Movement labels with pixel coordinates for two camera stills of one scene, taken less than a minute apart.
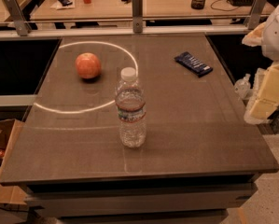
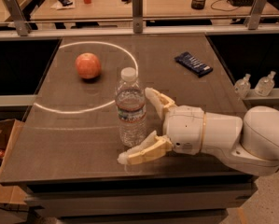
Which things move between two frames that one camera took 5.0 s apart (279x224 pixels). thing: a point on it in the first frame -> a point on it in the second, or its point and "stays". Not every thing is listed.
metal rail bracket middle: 137,11 stays
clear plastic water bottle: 131,109 stays
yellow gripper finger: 254,38 -> 183,127
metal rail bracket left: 21,24 stays
